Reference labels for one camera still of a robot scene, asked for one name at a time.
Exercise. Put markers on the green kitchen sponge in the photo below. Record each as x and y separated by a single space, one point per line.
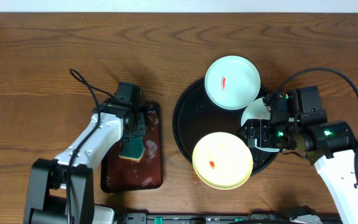
132 149

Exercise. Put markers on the white plate with smears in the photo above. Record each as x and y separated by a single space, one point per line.
256 110

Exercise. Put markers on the rectangular black tray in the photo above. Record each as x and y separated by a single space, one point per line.
119 175

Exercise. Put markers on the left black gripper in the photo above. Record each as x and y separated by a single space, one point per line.
138 130

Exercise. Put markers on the round black tray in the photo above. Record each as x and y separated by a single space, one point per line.
196 116

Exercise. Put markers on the yellow plate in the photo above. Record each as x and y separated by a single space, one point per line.
222 161

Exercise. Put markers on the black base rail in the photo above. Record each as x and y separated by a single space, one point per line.
302 214

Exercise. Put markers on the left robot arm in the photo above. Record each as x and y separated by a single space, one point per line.
61 190

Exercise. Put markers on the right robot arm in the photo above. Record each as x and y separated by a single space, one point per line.
331 149

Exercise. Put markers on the mint plate with ketchup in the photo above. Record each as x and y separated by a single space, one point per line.
232 82

